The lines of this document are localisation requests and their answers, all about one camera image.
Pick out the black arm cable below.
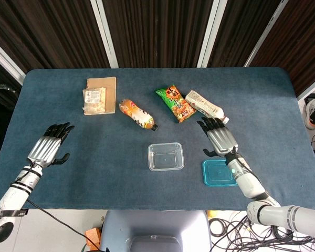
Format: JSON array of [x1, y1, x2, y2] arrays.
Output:
[[26, 199, 100, 251]]

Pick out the tangled black floor cables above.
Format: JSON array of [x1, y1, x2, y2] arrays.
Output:
[[208, 209, 315, 252]]

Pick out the brown spiral notebook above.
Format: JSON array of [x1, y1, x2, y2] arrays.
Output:
[[83, 76, 117, 116]]

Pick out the black corrugated hose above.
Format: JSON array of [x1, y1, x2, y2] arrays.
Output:
[[0, 83, 18, 95]]

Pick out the blue felt table cloth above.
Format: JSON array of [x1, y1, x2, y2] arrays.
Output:
[[0, 67, 315, 211]]

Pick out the white label bottle white cap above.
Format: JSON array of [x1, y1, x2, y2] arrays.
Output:
[[185, 90, 230, 124]]

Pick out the clear snack packet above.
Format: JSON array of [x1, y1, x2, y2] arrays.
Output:
[[82, 87, 107, 113]]

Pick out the orange block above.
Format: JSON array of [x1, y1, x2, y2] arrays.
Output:
[[84, 227, 102, 250]]

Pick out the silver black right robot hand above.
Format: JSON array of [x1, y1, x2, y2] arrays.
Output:
[[196, 117, 239, 159]]

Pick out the white sneaker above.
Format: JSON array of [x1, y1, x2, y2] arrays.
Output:
[[303, 98, 315, 129]]

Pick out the green orange snack bag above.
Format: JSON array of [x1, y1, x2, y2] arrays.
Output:
[[155, 84, 197, 124]]

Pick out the orange tea bottle black cap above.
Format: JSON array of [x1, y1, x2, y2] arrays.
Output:
[[119, 98, 159, 132]]

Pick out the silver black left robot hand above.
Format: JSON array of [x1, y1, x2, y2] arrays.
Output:
[[27, 122, 76, 168]]

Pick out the translucent blue plastic lid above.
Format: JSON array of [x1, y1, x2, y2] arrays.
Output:
[[201, 159, 238, 187]]

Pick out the clear plastic food container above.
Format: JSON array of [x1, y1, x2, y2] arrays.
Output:
[[147, 142, 185, 172]]

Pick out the grey blue robot torso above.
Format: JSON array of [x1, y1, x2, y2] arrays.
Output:
[[99, 209, 212, 252]]

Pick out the white partition frame post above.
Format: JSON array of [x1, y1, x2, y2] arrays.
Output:
[[196, 0, 228, 68], [296, 78, 315, 102], [0, 35, 26, 85], [90, 0, 119, 69], [243, 0, 289, 68]]

